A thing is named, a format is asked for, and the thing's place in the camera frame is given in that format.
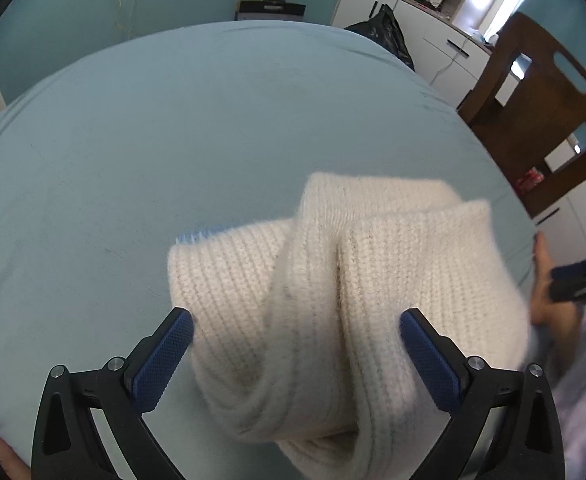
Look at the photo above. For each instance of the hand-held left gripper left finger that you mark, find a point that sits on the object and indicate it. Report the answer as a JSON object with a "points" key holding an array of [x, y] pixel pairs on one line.
{"points": [[165, 360]]}

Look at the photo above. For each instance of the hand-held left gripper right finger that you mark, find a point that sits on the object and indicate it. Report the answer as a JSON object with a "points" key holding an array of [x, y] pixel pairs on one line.
{"points": [[430, 360]]}

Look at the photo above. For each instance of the cream knit sweater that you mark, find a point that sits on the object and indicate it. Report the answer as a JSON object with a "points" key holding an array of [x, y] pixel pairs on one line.
{"points": [[373, 270]]}

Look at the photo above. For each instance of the blue knit garment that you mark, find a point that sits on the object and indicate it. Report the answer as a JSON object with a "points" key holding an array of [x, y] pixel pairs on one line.
{"points": [[193, 236]]}

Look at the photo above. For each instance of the person's right hand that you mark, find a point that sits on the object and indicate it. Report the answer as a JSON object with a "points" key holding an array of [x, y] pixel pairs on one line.
{"points": [[543, 305]]}

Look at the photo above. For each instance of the red packet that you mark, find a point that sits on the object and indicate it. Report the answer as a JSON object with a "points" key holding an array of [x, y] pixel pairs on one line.
{"points": [[529, 181]]}

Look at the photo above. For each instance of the brown wooden chair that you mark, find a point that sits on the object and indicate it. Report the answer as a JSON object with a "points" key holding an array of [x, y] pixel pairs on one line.
{"points": [[523, 110]]}

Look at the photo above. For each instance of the person's leg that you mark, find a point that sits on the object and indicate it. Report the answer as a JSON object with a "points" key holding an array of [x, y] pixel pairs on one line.
{"points": [[10, 460]]}

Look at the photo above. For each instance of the white cabinet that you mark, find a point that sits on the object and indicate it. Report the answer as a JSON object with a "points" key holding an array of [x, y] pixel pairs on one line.
{"points": [[443, 55]]}

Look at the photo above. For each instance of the black plastic bag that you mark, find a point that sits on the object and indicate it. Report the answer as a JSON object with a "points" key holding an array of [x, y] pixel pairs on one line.
{"points": [[388, 35]]}

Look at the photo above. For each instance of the black cardboard box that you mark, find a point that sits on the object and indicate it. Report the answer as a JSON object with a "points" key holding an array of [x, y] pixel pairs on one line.
{"points": [[273, 10]]}

